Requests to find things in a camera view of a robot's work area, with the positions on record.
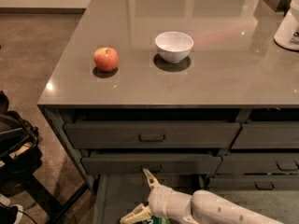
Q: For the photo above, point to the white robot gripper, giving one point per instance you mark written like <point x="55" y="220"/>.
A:
<point x="158" y="199"/>

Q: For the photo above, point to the green rice chip bag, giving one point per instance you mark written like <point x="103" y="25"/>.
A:
<point x="156" y="220"/>

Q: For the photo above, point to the open bottom left drawer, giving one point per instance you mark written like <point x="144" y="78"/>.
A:
<point x="118" y="195"/>

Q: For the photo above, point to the middle left grey drawer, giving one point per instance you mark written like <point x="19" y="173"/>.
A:
<point x="156" y="162"/>

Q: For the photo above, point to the grey drawer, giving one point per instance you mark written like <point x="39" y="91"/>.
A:
<point x="259" y="163"/>
<point x="156" y="162"/>
<point x="151" y="134"/>
<point x="268" y="135"/>
<point x="254" y="182"/>

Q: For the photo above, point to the bottom right grey drawer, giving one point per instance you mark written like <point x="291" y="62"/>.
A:
<point x="254" y="182"/>

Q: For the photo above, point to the top left grey drawer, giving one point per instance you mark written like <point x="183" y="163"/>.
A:
<point x="151" y="134"/>

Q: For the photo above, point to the middle right grey drawer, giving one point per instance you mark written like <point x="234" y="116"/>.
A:
<point x="259" y="163"/>

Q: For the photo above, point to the top right grey drawer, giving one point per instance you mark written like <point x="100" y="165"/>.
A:
<point x="268" y="135"/>

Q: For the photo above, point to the black cart with items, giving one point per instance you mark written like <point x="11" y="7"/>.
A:
<point x="19" y="152"/>

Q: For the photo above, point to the black and white shoe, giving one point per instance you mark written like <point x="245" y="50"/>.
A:
<point x="9" y="214"/>

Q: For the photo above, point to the red apple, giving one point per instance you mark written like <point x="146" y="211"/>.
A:
<point x="106" y="59"/>

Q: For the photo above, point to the white ceramic bowl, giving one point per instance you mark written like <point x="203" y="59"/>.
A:
<point x="173" y="47"/>

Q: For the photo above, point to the white cylindrical container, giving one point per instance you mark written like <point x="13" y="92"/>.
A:
<point x="287" y="35"/>

